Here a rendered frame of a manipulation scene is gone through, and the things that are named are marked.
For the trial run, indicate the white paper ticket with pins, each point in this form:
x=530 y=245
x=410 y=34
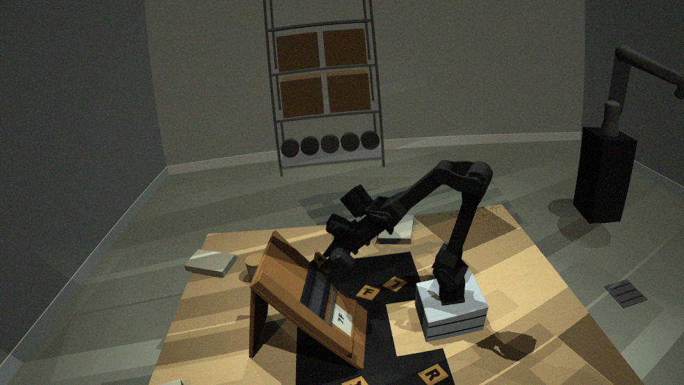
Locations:
x=342 y=319

